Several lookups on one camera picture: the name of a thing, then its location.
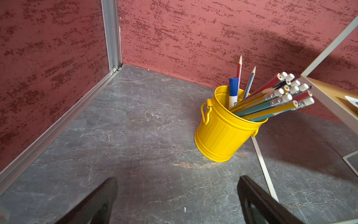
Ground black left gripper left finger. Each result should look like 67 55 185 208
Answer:
57 177 118 224

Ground wooden shelf with white frame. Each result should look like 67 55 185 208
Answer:
251 16 358 202

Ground left aluminium corner post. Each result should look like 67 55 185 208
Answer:
101 0 123 74

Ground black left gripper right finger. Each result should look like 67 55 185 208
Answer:
237 175 302 224

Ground pens in cup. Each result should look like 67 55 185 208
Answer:
228 57 315 122

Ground yellow pen cup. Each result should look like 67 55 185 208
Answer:
194 85 267 162

